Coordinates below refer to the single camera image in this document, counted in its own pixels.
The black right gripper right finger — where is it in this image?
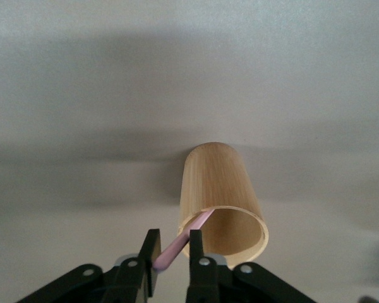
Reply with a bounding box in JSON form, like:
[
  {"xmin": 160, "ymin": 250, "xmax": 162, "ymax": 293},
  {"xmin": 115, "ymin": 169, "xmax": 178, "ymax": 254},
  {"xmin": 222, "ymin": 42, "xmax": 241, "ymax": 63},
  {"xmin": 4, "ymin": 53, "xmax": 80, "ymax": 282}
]
[{"xmin": 186, "ymin": 229, "xmax": 230, "ymax": 303}]

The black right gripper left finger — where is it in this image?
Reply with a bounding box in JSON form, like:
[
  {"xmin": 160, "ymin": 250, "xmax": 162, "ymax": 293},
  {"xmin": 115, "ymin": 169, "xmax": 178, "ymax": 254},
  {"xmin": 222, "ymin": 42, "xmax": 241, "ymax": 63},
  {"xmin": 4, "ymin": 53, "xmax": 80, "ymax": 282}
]
[{"xmin": 107, "ymin": 229, "xmax": 163, "ymax": 303}]

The pink chopstick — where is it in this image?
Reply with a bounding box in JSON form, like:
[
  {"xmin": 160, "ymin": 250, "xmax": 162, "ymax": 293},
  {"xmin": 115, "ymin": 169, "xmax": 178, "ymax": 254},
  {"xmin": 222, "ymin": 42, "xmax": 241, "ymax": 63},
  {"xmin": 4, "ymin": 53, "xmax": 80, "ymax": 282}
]
[{"xmin": 152, "ymin": 208, "xmax": 216, "ymax": 273}]

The bamboo chopstick holder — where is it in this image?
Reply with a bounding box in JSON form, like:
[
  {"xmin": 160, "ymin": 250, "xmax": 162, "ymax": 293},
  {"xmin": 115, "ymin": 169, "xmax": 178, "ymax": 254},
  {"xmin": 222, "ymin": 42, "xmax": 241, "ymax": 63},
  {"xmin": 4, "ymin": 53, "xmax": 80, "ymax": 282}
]
[{"xmin": 176, "ymin": 142, "xmax": 270, "ymax": 270}]

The table cover cloth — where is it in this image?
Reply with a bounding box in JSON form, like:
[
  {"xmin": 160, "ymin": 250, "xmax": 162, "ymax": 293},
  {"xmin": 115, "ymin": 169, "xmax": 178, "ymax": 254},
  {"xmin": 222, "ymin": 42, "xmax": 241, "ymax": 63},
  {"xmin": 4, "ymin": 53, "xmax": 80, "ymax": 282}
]
[{"xmin": 0, "ymin": 0, "xmax": 379, "ymax": 303}]

